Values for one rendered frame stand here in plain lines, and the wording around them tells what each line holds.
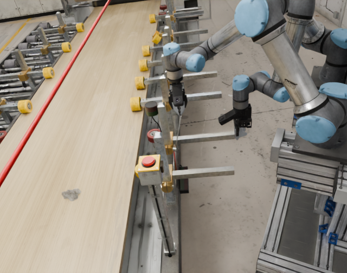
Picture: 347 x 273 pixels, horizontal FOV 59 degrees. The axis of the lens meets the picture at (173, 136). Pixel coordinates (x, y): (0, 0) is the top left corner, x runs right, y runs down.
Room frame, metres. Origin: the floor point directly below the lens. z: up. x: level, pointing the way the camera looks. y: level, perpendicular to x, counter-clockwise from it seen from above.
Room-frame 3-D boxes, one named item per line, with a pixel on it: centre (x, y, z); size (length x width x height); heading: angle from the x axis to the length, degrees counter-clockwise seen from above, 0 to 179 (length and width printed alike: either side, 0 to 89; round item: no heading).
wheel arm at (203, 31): (2.49, -0.24, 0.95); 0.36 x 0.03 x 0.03; 84
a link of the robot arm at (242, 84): (1.22, -0.35, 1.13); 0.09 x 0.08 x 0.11; 116
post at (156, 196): (0.71, 0.09, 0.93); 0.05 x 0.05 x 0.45; 84
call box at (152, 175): (0.71, 0.09, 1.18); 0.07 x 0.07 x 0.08; 84
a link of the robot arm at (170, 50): (1.28, -0.05, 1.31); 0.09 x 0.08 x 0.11; 44
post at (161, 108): (1.22, 0.03, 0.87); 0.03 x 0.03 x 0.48; 84
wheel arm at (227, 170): (1.00, -0.03, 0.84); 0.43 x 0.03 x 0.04; 84
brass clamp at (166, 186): (0.99, 0.06, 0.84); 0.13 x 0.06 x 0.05; 174
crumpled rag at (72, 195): (0.94, 0.48, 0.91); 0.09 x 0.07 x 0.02; 62
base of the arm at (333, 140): (0.89, -0.60, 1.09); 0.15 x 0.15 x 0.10
